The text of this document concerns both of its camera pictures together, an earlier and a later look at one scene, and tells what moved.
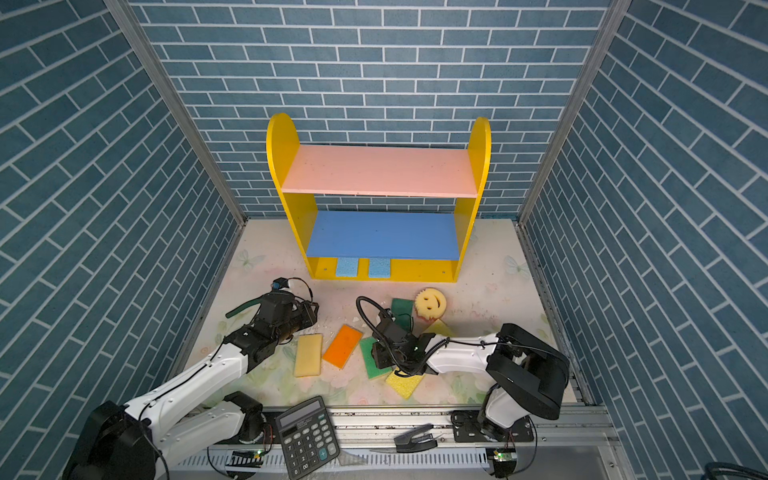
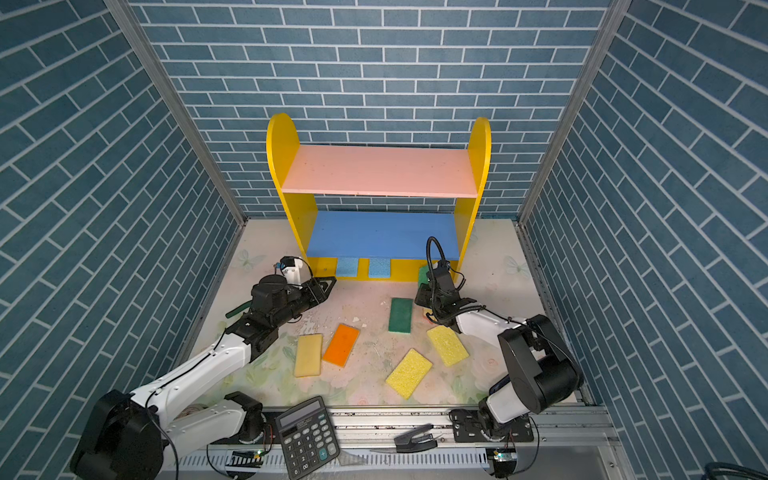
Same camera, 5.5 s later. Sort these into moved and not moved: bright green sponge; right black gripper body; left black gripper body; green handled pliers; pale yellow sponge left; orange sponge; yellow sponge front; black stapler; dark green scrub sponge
Moved: bright green sponge; right black gripper body; left black gripper body
Not moved: pale yellow sponge left; green handled pliers; dark green scrub sponge; yellow sponge front; orange sponge; black stapler
